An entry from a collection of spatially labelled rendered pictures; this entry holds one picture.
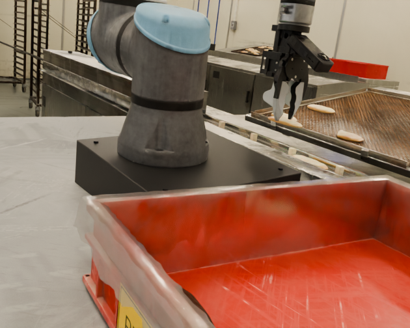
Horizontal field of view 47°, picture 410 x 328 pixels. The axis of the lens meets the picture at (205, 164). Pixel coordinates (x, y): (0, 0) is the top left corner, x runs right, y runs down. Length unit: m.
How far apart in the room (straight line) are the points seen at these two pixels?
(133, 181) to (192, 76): 0.18
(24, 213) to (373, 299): 0.48
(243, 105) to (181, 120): 3.79
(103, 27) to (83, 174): 0.25
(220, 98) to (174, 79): 4.09
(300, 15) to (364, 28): 4.67
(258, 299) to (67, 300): 0.20
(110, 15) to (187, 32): 0.17
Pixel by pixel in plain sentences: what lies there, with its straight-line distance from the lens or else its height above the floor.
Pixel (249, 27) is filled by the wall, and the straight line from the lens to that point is 7.19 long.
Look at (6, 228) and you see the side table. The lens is 0.68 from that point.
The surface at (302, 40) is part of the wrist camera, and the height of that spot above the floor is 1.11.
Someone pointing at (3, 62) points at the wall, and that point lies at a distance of 7.98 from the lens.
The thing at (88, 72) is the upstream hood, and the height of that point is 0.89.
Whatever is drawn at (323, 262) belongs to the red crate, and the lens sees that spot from 0.66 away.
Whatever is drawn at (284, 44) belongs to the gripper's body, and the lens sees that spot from 1.10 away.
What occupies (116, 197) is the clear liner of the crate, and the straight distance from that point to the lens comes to 0.50.
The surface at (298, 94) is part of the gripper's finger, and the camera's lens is 1.11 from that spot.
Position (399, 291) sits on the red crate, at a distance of 0.64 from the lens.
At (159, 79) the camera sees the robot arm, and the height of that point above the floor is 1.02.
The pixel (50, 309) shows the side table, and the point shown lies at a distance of 0.51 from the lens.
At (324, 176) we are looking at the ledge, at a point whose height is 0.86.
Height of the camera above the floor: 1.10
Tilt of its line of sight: 16 degrees down
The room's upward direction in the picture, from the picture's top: 7 degrees clockwise
